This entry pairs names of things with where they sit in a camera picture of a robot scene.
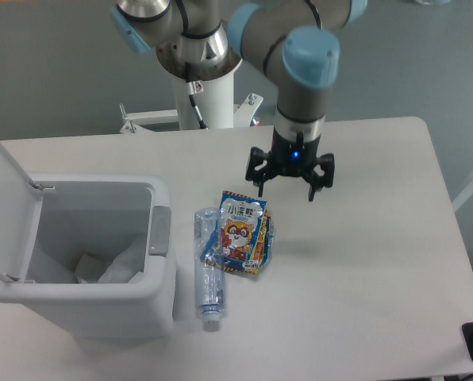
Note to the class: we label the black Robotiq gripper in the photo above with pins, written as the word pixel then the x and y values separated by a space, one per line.
pixel 287 158

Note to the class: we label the colourful raccoon snack bag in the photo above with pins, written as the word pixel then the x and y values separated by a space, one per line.
pixel 241 240

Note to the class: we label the crushed clear plastic bottle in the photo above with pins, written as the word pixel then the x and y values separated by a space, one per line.
pixel 209 280

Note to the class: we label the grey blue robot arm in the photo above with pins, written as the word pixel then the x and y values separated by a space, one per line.
pixel 291 43

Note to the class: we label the white trash can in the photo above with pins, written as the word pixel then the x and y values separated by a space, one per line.
pixel 100 215

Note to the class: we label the white trash can lid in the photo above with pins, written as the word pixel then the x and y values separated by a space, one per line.
pixel 20 208

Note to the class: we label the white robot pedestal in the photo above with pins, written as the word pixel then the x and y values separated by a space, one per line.
pixel 202 77

